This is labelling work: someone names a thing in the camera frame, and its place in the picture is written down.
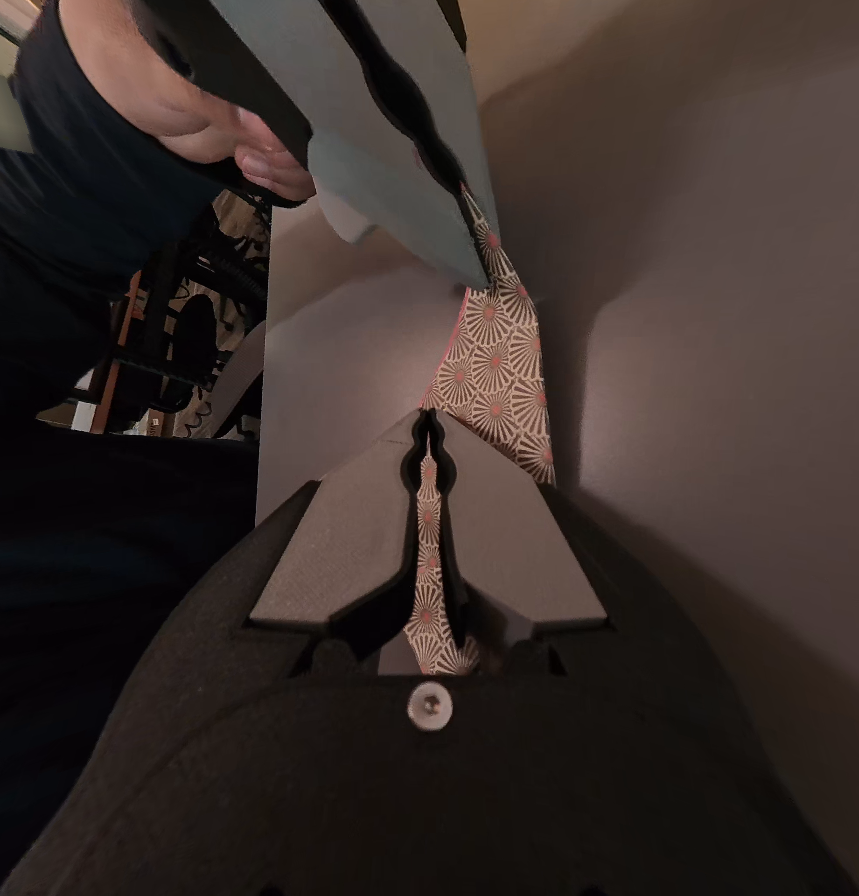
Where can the fan-patterned origami paper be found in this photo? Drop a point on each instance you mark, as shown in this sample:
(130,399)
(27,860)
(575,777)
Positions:
(499,371)

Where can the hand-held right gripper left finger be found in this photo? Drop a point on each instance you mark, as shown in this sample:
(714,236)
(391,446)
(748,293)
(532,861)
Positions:
(331,553)

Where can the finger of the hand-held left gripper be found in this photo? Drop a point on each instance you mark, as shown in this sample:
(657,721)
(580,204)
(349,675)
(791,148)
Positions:
(352,168)
(436,77)

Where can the black office chair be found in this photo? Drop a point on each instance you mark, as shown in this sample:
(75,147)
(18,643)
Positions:
(191,329)

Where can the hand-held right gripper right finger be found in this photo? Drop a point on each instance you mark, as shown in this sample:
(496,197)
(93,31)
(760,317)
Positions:
(520,553)

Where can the person's left forearm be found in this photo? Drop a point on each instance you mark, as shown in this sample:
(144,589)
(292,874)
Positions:
(121,63)

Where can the person's left hand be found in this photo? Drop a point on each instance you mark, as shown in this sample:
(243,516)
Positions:
(261,161)

